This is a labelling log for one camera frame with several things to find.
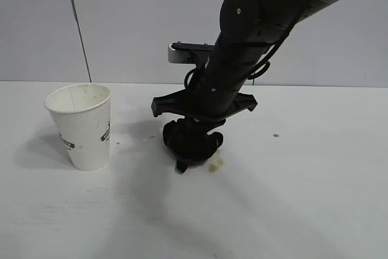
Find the white paper coffee cup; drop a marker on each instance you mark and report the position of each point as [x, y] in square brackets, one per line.
[82, 137]

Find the brown coffee spill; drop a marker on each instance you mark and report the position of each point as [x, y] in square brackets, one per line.
[213, 166]

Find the black and purple cloth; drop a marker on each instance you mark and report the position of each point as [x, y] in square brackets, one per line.
[188, 146]

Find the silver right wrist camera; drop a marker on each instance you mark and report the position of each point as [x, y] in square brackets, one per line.
[179, 55]

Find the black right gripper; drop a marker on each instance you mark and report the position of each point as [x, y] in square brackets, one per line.
[224, 89]

